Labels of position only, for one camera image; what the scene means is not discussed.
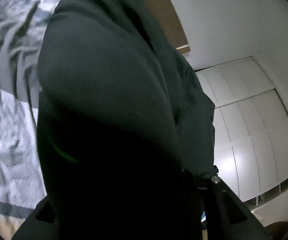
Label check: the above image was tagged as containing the striped grey beige duvet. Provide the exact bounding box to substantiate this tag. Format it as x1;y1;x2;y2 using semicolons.
0;0;60;239

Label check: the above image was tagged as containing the wooden headboard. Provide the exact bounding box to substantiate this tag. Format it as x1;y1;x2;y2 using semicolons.
143;0;191;54

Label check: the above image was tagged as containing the large black jacket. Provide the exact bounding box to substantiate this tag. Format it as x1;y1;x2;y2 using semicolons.
14;0;215;239

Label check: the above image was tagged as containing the white wardrobe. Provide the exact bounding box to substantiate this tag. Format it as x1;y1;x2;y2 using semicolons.
196;57;288;206

